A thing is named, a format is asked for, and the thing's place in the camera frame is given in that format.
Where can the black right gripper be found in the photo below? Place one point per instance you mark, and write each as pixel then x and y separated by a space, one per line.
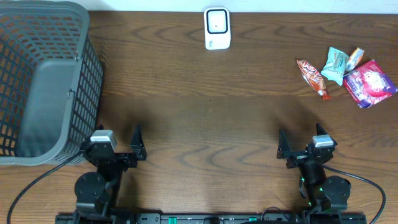
pixel 285 152

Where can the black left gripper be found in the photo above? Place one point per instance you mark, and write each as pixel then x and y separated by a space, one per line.
pixel 119 157

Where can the orange brown snack packet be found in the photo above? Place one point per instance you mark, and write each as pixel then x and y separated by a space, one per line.
pixel 312 76

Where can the teal tissue pack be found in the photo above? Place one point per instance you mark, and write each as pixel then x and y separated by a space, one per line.
pixel 335 66

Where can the red purple snack packet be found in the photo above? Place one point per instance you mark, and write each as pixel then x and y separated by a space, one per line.
pixel 369 85

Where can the small orange tissue pack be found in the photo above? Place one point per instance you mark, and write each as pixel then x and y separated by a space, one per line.
pixel 354 59

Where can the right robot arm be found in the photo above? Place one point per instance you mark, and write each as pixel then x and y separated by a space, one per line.
pixel 327 196

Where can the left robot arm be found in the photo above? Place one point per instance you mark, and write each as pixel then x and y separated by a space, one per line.
pixel 96 192

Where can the white barcode scanner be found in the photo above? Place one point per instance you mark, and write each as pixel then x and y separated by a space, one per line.
pixel 217 28

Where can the dark grey plastic basket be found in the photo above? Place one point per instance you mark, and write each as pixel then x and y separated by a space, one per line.
pixel 51 82

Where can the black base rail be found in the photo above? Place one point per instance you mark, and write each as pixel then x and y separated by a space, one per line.
pixel 155 218

